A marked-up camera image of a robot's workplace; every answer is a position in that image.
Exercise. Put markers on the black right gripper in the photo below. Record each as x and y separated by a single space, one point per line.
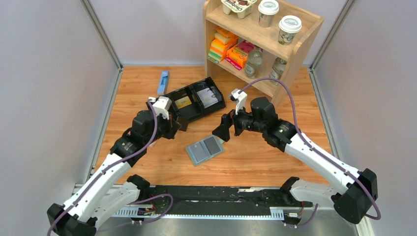
227 120

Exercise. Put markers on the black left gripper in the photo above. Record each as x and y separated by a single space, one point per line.
172 126

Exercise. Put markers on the dark grey VIP card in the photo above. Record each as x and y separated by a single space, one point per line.
183 124

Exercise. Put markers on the teal leather card holder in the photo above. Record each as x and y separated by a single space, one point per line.
205 149

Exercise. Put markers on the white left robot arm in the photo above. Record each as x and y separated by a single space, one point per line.
101 185

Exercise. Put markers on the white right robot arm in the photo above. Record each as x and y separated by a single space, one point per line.
325 169

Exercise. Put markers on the gold card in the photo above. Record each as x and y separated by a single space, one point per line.
183 102

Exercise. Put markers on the silver VIP card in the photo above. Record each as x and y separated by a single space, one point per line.
207 97

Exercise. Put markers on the black three-compartment tray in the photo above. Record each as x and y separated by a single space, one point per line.
196 110

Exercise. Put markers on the blue rectangular box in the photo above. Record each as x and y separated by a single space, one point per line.
163 83

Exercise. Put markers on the orange snack box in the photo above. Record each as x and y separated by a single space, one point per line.
238 54

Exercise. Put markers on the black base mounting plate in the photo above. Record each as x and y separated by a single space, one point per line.
213 200

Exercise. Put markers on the glass bottle right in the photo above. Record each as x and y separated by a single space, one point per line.
278 68

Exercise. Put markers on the glass bottle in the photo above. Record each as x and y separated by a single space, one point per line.
254 62
278 68

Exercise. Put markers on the glass bottle left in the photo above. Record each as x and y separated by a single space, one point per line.
254 62

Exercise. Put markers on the stacked colourful sponges pack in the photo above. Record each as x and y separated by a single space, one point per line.
223 41

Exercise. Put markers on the paper coffee cup right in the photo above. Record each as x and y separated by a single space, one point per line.
289 26

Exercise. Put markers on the paper coffee cup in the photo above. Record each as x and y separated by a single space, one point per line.
267 9
289 26

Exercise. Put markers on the chocolate pudding cup pack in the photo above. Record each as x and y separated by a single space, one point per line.
242 8

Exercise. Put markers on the paper coffee cup left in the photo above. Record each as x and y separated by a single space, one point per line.
267 9

